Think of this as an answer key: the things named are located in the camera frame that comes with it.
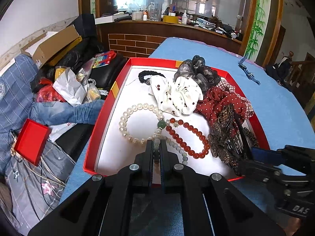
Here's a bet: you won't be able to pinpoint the blue striped wristwatch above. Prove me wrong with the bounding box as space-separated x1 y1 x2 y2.
237 55 261 86

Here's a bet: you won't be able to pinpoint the brown cardboard box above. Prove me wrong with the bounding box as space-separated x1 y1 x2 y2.
21 25 83 67

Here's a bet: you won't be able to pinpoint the black bag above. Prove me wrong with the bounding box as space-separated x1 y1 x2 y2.
265 56 294 89

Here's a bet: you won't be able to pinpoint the colourful snack packet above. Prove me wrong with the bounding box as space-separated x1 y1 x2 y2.
92 50 117 69

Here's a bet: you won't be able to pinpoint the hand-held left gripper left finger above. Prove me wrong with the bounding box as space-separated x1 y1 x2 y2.
28 140 154 236

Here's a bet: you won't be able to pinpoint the red agate bead bracelet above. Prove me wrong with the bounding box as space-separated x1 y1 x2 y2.
165 117 211 159

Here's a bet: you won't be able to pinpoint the white dotted scrunchie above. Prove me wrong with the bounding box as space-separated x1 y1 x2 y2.
150 75 204 116

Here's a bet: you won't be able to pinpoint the small red box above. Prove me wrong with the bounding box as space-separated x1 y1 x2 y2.
13 118 51 167

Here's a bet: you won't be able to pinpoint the bamboo wall decal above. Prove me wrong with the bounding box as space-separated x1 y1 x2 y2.
245 0 271 60

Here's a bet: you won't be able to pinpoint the white crumpled paper bag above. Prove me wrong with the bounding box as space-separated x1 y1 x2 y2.
53 67 87 108

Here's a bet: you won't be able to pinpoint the brown patterned scrunchie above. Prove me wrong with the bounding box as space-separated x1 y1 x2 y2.
207 104 254 174

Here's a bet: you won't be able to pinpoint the black leather seat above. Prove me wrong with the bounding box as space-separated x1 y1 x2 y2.
55 54 128 162

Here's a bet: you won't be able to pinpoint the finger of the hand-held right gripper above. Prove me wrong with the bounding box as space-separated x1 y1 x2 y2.
237 160 284 184
251 146 299 167

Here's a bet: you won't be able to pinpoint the blue terry blanket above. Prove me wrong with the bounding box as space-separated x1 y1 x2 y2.
58 37 312 236

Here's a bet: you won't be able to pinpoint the blue jeans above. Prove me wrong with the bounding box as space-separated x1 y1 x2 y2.
29 99 105 126

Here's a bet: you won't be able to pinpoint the black hair tie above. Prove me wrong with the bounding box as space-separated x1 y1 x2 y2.
138 70 166 86

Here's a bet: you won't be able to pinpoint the wooden brick pattern counter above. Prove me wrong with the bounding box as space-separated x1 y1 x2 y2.
95 20 243 60

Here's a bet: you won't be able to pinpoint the red plastic bag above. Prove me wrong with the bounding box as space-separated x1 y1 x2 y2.
36 78 67 104

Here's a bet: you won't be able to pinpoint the wooden stair railing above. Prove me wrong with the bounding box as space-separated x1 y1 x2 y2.
283 50 315 105

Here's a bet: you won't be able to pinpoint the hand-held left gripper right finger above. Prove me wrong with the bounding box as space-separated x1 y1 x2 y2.
160 141 286 236

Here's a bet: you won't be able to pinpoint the red polka dot scrunchie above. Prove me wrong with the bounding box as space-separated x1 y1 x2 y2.
195 86 248 126

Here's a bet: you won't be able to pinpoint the grey sheer scrunchie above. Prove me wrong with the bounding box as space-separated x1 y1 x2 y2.
174 55 222 92

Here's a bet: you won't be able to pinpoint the grey star print quilt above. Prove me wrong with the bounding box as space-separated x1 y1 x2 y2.
0 140 77 235

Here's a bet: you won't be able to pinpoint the white pearl bracelet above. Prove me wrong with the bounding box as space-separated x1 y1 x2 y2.
119 103 166 146

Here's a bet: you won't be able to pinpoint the red white plaid scrunchie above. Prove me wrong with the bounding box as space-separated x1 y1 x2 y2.
214 79 255 119

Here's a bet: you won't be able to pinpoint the pale jade bead bracelet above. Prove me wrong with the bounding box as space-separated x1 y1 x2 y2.
151 128 189 167

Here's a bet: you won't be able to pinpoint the clear glass pitcher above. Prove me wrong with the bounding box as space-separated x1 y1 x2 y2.
147 0 171 22

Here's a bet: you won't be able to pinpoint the white cable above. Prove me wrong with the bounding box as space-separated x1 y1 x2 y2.
9 128 67 188

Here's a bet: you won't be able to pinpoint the red shallow cardboard box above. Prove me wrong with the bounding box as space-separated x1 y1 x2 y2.
83 57 271 183

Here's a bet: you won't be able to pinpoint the yellow plastic bag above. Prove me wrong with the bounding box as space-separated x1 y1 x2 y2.
84 78 102 102

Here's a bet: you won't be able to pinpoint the black square box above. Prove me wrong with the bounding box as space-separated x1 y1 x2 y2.
73 13 97 39

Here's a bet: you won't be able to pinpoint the white flat box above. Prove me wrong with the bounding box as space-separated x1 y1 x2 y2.
95 16 116 25

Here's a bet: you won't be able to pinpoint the black plastic bags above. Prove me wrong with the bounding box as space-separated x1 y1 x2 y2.
36 36 109 84

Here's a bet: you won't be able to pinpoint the leopard print hair band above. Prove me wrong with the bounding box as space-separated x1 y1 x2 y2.
242 126 259 148

